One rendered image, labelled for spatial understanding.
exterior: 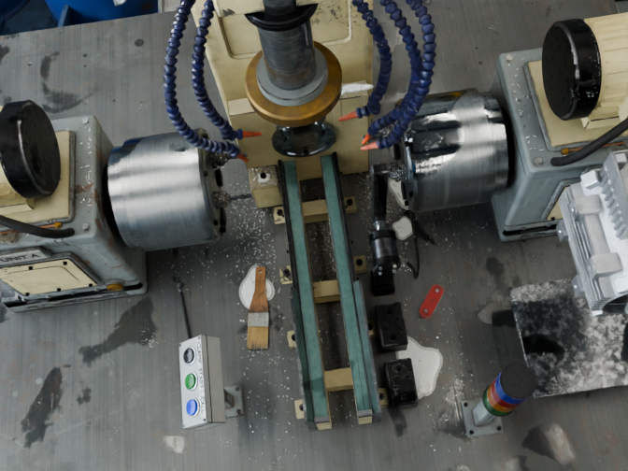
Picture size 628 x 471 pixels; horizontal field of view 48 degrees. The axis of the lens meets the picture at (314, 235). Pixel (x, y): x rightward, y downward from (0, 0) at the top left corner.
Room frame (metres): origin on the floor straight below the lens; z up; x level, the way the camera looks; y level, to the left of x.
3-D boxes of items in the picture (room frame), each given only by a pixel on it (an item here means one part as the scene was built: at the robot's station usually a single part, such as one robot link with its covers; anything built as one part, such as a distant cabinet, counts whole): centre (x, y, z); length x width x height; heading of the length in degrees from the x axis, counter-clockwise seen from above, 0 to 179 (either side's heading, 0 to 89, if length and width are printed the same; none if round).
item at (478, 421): (0.18, -0.29, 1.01); 0.08 x 0.08 x 0.42; 87
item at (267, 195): (0.81, 0.09, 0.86); 0.07 x 0.06 x 0.12; 87
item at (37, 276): (0.76, 0.58, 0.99); 0.35 x 0.31 x 0.37; 87
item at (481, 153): (0.72, -0.35, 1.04); 0.41 x 0.25 x 0.25; 87
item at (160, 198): (0.75, 0.34, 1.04); 0.37 x 0.25 x 0.25; 87
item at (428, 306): (0.45, -0.24, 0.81); 0.09 x 0.03 x 0.02; 139
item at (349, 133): (0.89, -0.02, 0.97); 0.30 x 0.11 x 0.34; 87
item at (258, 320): (0.52, 0.16, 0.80); 0.21 x 0.05 x 0.01; 169
